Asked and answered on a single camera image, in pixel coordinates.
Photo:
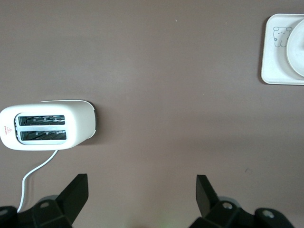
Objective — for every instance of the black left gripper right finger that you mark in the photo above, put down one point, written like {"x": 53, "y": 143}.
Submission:
{"x": 209, "y": 204}

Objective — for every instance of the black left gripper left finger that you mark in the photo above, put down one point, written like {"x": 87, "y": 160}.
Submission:
{"x": 71, "y": 199}

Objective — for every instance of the round cream plate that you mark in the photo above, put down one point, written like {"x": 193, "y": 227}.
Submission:
{"x": 297, "y": 50}

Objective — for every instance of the white two-slot toaster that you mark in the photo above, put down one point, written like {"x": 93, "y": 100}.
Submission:
{"x": 78, "y": 121}

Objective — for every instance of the cream tray with rabbit print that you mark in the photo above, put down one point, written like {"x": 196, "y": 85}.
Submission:
{"x": 273, "y": 64}

